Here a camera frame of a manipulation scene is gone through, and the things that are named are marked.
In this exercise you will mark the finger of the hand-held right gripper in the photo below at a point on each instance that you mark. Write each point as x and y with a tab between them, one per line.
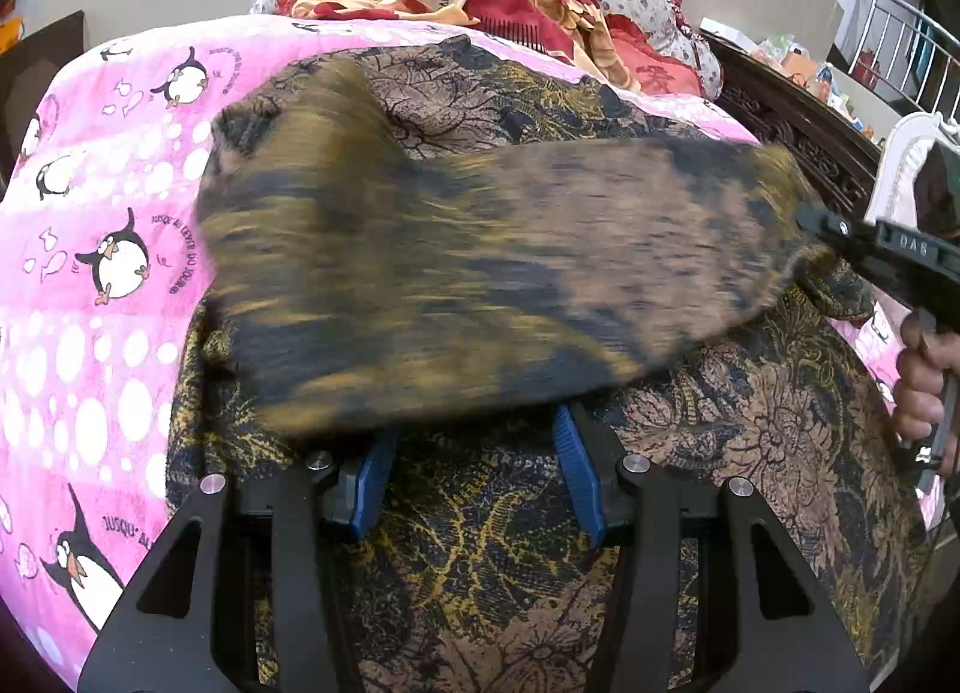
832	232

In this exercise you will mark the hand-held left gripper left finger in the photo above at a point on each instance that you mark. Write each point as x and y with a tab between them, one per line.
371	483

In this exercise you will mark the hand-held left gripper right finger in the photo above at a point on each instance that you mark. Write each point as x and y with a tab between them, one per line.
577	468

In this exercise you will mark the brown yellow floral garment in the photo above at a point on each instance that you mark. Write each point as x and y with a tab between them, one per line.
487	250

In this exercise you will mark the person's right hand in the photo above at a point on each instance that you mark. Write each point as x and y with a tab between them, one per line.
919	385

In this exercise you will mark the dark carved wooden headboard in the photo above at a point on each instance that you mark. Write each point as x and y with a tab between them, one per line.
810	130

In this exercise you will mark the white ornate chair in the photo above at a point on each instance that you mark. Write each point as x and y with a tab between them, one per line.
904	149

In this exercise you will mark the clutter on side table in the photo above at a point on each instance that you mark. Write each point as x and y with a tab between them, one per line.
810	67

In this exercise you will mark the metal railing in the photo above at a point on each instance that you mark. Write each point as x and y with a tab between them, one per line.
896	25

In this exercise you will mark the pink penguin print blanket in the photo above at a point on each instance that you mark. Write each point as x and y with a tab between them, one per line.
112	175

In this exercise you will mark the dark wooden cabinet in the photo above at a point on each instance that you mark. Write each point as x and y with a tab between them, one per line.
37	78

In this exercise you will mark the orange container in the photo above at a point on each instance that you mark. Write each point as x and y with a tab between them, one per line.
10	33

